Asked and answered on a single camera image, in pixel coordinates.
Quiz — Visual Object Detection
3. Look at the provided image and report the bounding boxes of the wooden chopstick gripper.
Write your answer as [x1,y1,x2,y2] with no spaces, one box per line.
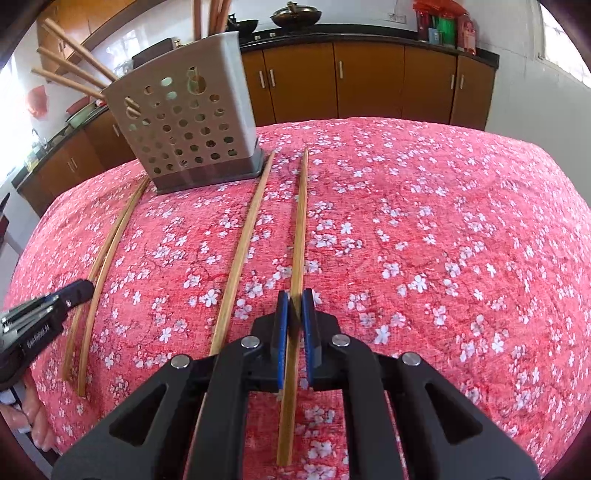
[276,148,308,467]

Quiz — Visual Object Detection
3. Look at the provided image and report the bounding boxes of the wooden chopstick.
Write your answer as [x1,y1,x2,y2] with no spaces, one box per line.
[61,177,150,381]
[76,176,150,397]
[209,151,276,356]

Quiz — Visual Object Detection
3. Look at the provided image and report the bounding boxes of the lower kitchen cabinets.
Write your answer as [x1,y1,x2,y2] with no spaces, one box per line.
[17,38,498,216]

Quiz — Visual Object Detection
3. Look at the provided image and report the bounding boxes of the kitchen cabinets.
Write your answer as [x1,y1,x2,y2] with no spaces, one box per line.
[17,38,498,216]
[36,0,161,64]

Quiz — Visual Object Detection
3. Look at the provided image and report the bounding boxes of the upper kitchen cabinets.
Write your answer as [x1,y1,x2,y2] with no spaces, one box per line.
[36,0,161,64]

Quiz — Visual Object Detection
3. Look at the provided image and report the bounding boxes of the person's left hand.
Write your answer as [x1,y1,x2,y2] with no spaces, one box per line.
[1,370,55,452]

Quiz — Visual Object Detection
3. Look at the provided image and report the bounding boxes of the pink floral tablecloth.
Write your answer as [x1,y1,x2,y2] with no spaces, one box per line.
[4,118,590,473]

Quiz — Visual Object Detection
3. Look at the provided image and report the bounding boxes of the green basin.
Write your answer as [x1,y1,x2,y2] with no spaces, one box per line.
[66,103,106,128]

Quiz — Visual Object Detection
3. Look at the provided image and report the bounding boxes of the red hanging plastic bag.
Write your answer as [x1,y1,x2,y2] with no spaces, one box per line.
[26,85,48,119]

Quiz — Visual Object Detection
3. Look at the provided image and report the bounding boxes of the grey perforated utensil holder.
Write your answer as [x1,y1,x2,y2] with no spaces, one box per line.
[103,32,266,194]

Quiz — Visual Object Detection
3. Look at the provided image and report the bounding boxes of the leaning chopstick in holder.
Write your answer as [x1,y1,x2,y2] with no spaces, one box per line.
[43,18,118,81]

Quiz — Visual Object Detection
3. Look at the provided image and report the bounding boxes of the dark cutting board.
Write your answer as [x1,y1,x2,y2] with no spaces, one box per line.
[132,37,177,69]

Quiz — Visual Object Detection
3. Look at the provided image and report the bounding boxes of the steel pot on stove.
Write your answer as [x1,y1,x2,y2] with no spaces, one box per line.
[270,1,322,30]

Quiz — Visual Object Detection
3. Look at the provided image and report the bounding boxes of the green bottle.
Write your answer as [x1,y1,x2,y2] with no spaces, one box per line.
[437,16,457,48]

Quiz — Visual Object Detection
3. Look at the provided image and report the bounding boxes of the red bag over bottles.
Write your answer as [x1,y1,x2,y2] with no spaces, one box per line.
[413,0,468,18]

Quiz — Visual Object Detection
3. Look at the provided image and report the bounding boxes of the window on right wall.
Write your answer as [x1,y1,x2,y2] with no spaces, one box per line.
[540,5,591,87]

